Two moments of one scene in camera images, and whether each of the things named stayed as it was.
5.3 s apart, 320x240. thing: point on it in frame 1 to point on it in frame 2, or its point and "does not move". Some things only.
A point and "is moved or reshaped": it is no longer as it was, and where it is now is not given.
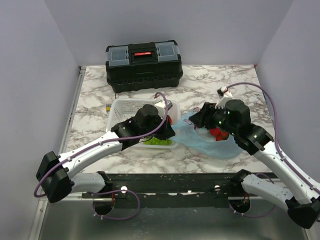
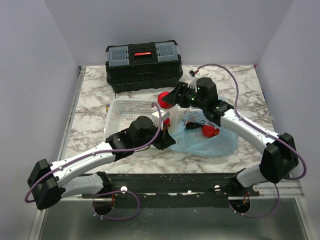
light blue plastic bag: x=200 y=139 is moved or reshaped
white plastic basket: x=123 y=109 does not move
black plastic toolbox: x=142 y=66 does not move
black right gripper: x=205 y=116 to x=181 y=89
